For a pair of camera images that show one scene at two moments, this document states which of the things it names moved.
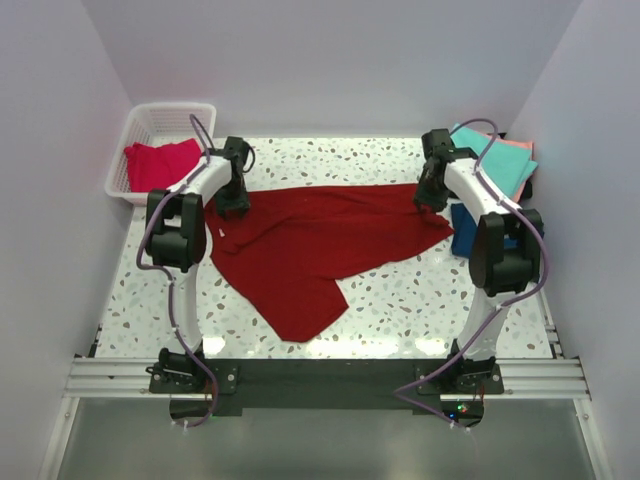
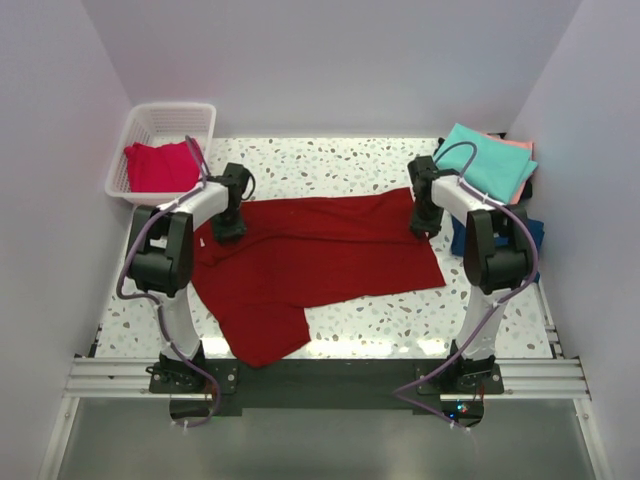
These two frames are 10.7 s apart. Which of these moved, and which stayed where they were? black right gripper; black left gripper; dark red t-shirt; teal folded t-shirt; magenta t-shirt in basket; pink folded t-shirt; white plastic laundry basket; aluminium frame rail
Moved: black right gripper; black left gripper; dark red t-shirt
Stayed: pink folded t-shirt; magenta t-shirt in basket; teal folded t-shirt; white plastic laundry basket; aluminium frame rail
